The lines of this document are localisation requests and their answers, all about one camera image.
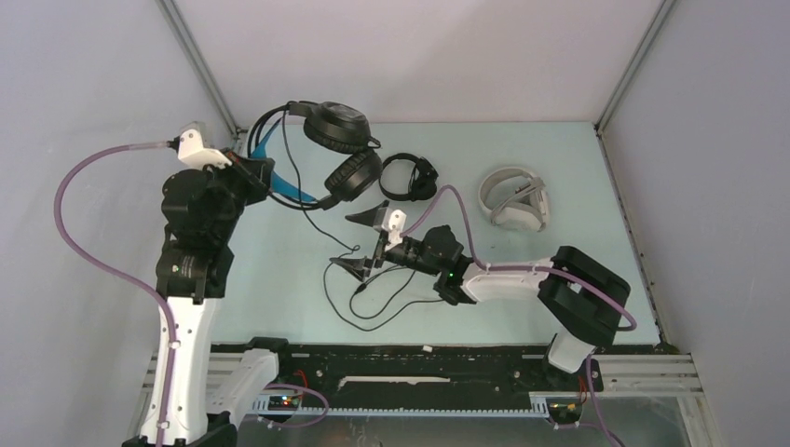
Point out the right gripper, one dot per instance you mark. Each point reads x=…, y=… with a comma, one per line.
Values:
x=354, y=266

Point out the aluminium frame rail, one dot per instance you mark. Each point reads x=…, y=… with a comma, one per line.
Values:
x=201, y=214

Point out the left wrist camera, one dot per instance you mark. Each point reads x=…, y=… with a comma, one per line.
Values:
x=195, y=150

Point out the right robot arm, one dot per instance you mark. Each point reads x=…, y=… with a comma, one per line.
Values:
x=586, y=298

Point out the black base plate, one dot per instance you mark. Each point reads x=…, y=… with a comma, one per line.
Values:
x=416, y=378

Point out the white headphones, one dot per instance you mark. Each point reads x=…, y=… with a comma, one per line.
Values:
x=527, y=208

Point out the blue black headphones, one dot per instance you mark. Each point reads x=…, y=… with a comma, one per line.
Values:
x=329, y=146

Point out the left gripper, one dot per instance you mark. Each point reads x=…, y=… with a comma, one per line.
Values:
x=255, y=173

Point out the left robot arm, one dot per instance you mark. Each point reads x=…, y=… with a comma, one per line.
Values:
x=181, y=411

